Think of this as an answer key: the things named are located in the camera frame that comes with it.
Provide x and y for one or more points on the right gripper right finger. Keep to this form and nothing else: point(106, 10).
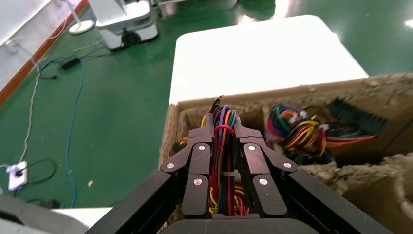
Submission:
point(255, 161)

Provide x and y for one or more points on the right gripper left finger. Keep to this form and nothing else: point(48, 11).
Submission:
point(198, 161)

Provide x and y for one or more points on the small white paper scrap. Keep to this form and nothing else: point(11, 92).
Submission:
point(90, 183)

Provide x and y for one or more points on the brown cardboard divider box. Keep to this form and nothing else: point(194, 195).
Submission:
point(355, 93)

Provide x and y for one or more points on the white wheeled machine base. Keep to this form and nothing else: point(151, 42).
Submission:
point(129, 19)

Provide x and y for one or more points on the black power adapter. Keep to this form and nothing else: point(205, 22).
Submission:
point(70, 63)

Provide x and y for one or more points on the grey rounded cover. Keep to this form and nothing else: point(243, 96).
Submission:
point(32, 219)

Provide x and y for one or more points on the white round stand base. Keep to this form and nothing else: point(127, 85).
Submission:
point(80, 27)

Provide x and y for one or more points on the white power strip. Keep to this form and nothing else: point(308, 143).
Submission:
point(16, 176)

